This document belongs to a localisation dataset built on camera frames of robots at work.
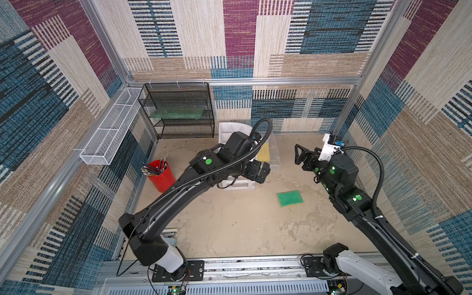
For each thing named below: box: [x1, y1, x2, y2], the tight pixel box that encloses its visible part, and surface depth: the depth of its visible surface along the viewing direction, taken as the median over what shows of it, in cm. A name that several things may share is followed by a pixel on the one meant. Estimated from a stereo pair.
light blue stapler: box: [160, 228, 178, 247], surface depth 83 cm
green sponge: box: [276, 189, 304, 208], surface depth 93 cm
